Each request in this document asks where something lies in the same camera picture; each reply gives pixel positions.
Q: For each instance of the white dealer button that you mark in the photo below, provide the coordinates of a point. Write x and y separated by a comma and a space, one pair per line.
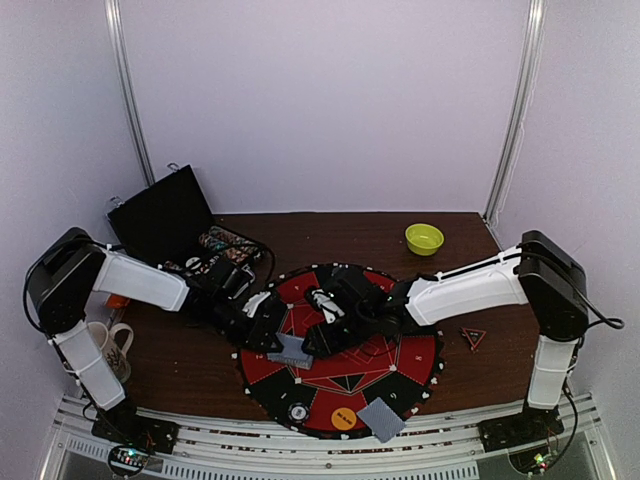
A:
192, 262

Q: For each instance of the aluminium corner post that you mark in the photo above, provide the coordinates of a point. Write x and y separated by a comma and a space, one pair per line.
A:
117, 38
524, 87

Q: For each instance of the dealt blue-backed playing cards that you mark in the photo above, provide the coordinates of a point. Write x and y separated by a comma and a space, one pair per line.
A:
384, 423

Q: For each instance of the black poker chip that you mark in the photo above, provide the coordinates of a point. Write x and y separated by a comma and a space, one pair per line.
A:
298, 413

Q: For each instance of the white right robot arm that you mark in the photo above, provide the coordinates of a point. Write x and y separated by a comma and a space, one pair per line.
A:
536, 272

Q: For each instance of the top row poker chips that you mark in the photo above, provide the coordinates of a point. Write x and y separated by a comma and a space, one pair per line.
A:
235, 247

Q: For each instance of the orange plastic bowl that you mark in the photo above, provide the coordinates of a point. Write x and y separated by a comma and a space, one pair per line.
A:
117, 302

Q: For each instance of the round red black poker mat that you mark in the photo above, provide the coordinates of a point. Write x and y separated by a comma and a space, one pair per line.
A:
401, 371

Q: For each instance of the black poker chip case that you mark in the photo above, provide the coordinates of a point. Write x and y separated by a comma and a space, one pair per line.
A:
161, 225

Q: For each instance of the right aluminium corner post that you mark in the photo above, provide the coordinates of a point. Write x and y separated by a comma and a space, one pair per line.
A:
524, 87

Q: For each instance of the orange big blind button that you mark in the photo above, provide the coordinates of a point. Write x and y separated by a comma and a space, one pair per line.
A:
343, 419

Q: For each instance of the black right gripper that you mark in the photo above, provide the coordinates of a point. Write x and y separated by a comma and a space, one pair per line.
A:
333, 333

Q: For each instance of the aluminium front rail frame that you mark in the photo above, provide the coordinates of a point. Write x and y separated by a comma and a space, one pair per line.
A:
437, 446

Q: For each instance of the green plastic bowl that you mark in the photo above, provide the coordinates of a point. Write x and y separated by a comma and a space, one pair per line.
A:
423, 239

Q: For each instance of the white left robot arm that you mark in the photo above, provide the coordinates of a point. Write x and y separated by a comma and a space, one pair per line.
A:
65, 282

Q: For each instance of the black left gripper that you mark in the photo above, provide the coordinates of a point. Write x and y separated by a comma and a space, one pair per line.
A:
257, 331

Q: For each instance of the left aluminium corner post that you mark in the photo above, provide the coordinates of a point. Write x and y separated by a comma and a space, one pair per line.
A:
117, 38

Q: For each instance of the grey playing card deck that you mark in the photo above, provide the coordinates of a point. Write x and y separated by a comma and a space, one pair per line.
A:
292, 353

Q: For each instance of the white ceramic mug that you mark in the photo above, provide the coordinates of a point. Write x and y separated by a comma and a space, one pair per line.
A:
115, 355

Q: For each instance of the red black triangle token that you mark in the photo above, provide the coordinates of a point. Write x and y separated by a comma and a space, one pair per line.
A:
473, 336

